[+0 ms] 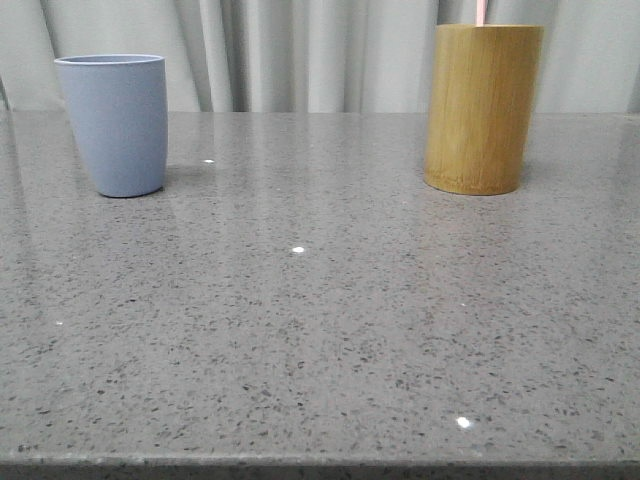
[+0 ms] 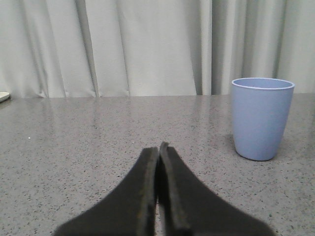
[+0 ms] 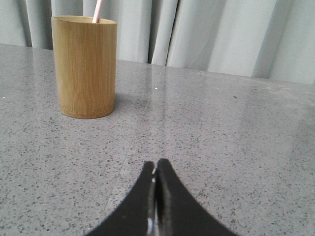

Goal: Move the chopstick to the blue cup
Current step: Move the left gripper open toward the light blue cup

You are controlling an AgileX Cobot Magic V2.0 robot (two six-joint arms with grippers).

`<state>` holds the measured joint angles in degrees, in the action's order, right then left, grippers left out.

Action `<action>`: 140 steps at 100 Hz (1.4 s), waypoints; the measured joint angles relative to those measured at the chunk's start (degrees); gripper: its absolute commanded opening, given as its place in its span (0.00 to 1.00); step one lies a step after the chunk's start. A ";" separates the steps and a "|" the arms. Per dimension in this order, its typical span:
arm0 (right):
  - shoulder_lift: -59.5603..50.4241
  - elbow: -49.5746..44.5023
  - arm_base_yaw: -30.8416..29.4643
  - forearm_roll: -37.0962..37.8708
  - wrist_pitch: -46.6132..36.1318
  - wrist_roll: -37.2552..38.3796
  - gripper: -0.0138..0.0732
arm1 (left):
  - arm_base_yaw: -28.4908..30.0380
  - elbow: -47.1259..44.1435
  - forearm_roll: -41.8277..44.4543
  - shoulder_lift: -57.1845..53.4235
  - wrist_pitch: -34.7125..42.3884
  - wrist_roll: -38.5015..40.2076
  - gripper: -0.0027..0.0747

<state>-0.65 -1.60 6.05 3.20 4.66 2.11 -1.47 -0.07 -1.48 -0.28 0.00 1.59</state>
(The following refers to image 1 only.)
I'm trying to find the blue plastic cup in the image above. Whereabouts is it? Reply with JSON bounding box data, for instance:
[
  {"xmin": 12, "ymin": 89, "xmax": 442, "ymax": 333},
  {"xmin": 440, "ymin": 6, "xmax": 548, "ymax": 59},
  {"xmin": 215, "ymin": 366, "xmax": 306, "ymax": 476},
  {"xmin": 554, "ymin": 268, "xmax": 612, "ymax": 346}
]
[{"xmin": 54, "ymin": 54, "xmax": 168, "ymax": 198}]

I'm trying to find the pink chopstick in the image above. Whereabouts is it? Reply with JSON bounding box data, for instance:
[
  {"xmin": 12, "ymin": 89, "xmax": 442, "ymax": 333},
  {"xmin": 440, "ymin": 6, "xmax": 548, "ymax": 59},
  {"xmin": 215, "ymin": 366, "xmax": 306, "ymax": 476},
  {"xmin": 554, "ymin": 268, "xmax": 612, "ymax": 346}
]
[{"xmin": 475, "ymin": 0, "xmax": 487, "ymax": 26}]

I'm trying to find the grey pleated curtain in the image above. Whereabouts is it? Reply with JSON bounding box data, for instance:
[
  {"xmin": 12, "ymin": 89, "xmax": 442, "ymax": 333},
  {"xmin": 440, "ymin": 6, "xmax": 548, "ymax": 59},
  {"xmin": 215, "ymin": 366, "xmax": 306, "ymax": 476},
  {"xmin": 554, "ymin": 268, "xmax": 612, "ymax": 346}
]
[{"xmin": 1, "ymin": 1, "xmax": 639, "ymax": 113}]

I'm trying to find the bamboo cylinder holder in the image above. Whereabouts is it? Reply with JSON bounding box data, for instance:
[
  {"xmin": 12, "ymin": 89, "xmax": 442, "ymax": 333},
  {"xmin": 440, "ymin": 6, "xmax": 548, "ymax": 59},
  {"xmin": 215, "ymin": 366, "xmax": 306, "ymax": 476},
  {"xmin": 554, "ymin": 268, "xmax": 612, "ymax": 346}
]
[{"xmin": 424, "ymin": 24, "xmax": 544, "ymax": 195}]

